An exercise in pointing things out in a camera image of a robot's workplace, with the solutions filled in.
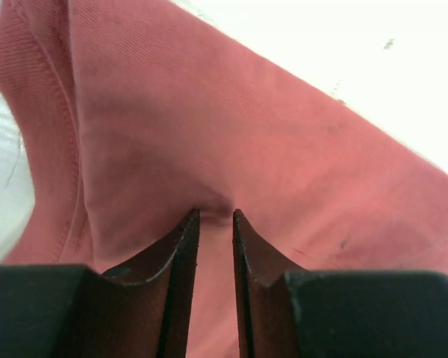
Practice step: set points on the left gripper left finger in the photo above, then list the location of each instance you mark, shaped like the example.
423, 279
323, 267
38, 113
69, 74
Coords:
140, 308

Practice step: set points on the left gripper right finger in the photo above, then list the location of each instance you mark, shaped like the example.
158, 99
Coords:
266, 327

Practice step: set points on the red t shirt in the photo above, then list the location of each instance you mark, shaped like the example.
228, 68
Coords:
134, 112

